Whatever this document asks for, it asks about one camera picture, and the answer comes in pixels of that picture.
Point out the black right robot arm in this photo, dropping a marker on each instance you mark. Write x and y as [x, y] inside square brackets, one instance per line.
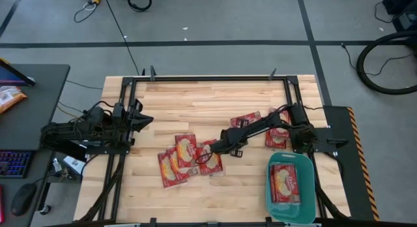
[303, 132]

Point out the black platform with hazard stripes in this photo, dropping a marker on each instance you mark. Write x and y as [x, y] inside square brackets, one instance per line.
[345, 175]

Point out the black desk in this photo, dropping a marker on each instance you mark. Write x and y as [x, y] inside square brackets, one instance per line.
[32, 116]

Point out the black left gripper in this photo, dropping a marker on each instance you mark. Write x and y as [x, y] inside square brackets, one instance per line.
[123, 119]

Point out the teal plastic basket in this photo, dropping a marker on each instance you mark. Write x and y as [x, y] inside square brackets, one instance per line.
[293, 214]

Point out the backlit black keyboard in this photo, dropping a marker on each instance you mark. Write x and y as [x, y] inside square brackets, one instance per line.
[14, 163]

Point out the black caster wheel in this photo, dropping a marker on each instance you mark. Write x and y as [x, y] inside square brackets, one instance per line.
[45, 209]

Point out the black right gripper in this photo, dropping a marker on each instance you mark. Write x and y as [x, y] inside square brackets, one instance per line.
[233, 137]

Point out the black base slab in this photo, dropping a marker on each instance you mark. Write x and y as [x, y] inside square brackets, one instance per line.
[73, 152]

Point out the black equipment case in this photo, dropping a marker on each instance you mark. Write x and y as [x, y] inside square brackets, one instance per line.
[404, 8]

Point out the orange snack bag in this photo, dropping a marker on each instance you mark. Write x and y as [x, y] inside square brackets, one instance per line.
[9, 98]

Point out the black computer mouse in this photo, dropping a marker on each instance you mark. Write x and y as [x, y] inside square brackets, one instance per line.
[23, 199]

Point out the dark framed display screen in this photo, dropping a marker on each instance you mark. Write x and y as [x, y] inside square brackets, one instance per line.
[13, 75]

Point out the white power adapter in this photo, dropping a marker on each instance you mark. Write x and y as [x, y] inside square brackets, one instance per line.
[74, 164]

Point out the red flat object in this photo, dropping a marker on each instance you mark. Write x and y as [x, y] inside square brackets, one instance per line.
[1, 204]

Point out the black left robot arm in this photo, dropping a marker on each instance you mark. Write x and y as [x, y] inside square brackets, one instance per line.
[75, 132]

